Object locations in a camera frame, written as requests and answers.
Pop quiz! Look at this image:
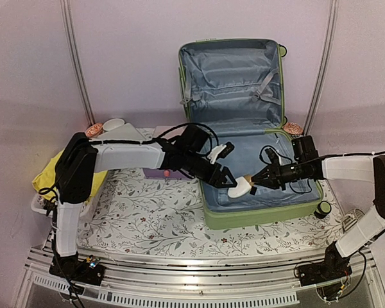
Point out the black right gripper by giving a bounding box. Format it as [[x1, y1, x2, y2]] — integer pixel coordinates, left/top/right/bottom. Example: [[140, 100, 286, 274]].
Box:
[[252, 158, 307, 191]]

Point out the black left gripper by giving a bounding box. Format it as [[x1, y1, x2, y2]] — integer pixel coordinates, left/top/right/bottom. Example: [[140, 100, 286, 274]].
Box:
[[184, 151, 239, 189]]

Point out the cream round bottle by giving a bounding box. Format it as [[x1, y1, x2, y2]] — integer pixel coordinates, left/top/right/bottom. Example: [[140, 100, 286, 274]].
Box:
[[227, 175, 253, 198]]

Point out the purple drawer box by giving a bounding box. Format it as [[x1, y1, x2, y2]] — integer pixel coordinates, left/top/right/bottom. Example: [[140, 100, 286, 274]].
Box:
[[142, 168, 193, 180]]

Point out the green hard-shell suitcase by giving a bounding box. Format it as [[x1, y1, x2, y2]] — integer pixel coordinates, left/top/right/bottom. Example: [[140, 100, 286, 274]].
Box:
[[178, 39, 323, 230]]

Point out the white green drawer box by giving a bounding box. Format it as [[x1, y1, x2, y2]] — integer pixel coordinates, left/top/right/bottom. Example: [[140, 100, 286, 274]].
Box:
[[98, 123, 146, 141]]

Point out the yellow garment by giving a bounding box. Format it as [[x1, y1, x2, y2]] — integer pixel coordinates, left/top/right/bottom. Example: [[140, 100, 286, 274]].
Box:
[[32, 150, 108, 203]]

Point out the white perforated plastic basket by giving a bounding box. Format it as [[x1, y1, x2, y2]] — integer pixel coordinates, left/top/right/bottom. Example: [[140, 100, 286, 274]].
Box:
[[30, 194, 99, 221]]

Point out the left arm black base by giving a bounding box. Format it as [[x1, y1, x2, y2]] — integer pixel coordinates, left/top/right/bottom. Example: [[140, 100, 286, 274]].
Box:
[[49, 250, 106, 286]]

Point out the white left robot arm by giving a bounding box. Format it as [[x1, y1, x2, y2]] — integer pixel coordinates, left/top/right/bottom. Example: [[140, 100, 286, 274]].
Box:
[[52, 122, 237, 278]]

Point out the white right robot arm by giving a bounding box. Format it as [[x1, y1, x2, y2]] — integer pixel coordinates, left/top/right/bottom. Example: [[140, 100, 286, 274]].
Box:
[[248, 136, 385, 280]]

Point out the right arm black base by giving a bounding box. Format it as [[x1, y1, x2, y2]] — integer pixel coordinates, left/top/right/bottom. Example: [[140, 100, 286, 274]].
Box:
[[296, 242, 352, 286]]

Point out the floral white table mat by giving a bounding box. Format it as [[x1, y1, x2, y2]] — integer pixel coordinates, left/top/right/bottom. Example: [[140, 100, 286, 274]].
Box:
[[76, 169, 343, 259]]

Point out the white ribbed round object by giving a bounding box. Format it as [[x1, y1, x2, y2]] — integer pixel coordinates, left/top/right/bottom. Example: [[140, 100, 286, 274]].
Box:
[[341, 209, 364, 233]]

